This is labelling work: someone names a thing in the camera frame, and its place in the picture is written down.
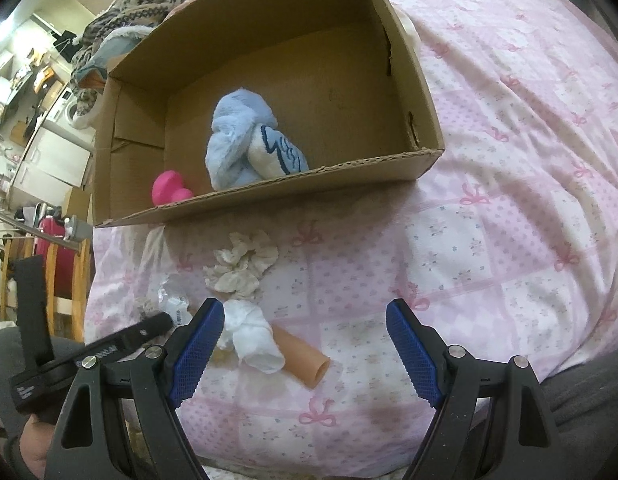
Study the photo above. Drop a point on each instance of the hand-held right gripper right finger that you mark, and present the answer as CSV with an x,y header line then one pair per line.
x,y
414,345

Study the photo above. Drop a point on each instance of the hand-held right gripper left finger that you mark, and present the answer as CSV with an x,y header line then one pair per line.
x,y
199,345

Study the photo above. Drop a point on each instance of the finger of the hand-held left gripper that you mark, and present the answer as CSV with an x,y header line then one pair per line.
x,y
134,332

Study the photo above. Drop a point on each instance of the white sock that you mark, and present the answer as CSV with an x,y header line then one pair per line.
x,y
251,332

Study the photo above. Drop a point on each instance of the cream scrunchie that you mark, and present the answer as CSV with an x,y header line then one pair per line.
x,y
244,262

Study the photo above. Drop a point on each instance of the beige soft tube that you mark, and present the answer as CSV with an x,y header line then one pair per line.
x,y
304,360

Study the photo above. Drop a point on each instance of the cardboard box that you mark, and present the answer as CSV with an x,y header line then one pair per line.
x,y
299,75

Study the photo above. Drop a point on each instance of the person's left hand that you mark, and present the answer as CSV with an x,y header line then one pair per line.
x,y
36,447

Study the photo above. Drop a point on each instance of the person's grey trouser leg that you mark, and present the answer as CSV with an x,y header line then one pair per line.
x,y
9,375

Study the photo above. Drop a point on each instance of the clear plastic wrapper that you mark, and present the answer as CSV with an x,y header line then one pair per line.
x,y
171,297

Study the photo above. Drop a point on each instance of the wooden chair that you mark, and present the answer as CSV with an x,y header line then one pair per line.
x,y
44,280

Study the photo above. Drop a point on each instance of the red suitcase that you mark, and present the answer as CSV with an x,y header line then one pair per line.
x,y
51,250

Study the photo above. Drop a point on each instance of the pink floral blanket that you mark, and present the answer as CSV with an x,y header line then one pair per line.
x,y
439,210

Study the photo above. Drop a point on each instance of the pink rubber toy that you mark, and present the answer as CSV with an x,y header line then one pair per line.
x,y
168,188

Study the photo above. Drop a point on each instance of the white cabinet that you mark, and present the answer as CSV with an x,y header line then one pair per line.
x,y
51,157

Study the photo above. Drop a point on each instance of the white washing machine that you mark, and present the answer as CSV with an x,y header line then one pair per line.
x,y
64,105

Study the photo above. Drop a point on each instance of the patterned knit blanket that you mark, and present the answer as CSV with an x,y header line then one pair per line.
x,y
134,10

